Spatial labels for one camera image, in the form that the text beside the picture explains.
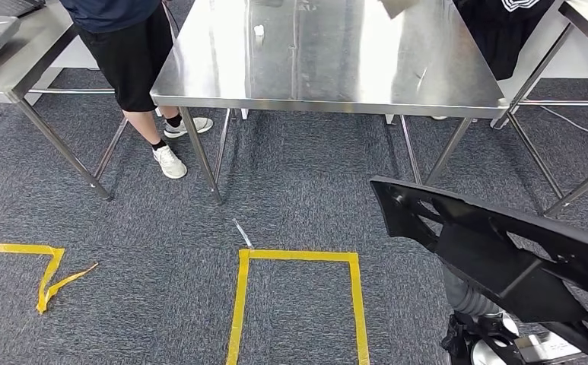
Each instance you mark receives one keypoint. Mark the dark laptop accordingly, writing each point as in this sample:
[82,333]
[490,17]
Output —
[6,6]

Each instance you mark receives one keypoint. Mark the clear tape strip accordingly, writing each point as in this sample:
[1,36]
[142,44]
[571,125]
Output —
[422,78]
[243,234]

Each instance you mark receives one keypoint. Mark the loose yellow tape outline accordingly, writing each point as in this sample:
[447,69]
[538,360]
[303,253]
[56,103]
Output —
[11,248]

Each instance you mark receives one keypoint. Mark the stainless steel workbench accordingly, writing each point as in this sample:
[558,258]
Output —
[324,60]

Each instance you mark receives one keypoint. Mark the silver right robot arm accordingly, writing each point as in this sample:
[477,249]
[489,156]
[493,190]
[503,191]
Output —
[480,350]

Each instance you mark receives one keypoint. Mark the person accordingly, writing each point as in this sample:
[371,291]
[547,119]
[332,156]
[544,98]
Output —
[500,40]
[117,60]

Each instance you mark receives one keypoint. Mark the small white plastic piece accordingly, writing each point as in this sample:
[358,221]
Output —
[259,30]

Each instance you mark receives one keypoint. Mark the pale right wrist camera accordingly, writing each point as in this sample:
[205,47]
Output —
[545,346]

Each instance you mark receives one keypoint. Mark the yellow tape square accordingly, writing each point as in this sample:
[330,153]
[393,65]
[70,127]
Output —
[298,255]

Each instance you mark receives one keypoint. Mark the black plastic plate part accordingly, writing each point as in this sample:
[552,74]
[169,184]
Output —
[495,252]

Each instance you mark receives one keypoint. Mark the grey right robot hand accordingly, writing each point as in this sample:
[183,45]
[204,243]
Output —
[462,297]

